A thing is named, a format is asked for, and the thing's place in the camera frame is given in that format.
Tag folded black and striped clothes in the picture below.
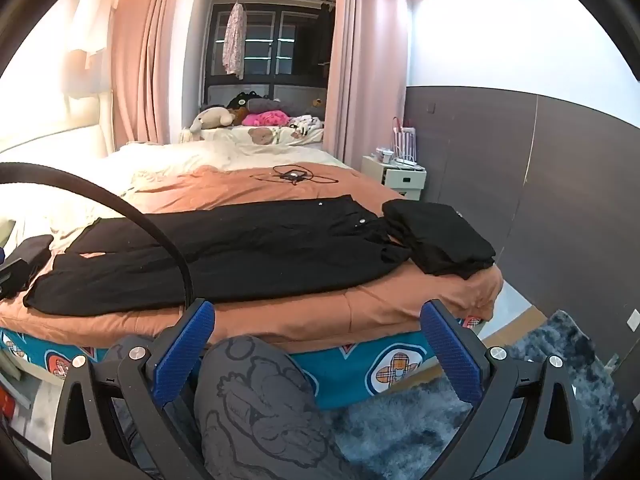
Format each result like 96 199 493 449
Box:
17 235 54 281

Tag white wire rack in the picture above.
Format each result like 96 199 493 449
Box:
391 116 418 166

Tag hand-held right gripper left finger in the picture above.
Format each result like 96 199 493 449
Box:
52 299 221 480

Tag hanging floral garment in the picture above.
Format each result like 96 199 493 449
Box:
222 1 247 80

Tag cream duvet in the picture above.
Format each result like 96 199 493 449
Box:
0 137 351 241

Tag black plush toy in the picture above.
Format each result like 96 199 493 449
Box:
227 91 263 110

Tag pink plush toy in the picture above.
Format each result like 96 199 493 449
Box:
243 110 291 128

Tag orange blanket bed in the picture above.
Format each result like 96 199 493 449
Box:
0 162 505 356
0 127 506 411

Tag white nightstand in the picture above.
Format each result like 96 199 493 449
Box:
361 155 428 200

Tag black charger with cord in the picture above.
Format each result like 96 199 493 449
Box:
250 164 336 186

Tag grey cushion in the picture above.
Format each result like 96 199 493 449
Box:
247 97 293 113

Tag folded black clothes pile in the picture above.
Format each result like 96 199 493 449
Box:
382 200 497 281

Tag black pants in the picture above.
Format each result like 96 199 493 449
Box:
22 194 413 316

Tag dark glass window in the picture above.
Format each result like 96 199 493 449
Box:
204 2 332 92

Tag pink curtain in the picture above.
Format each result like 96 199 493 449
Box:
325 0 418 171
111 0 206 153

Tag person's leg grey printed trousers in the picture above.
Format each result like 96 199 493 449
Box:
194 335 346 480

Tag bear print cream cover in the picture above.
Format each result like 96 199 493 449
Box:
182 125 326 148

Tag blue-grey shaggy rug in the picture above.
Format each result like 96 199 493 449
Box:
320 310 636 480

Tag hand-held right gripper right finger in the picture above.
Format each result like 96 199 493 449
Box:
420 299 586 480

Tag beige plush toy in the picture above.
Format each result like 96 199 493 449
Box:
189 106 236 136

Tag black cable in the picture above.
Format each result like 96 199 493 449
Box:
0 162 194 311

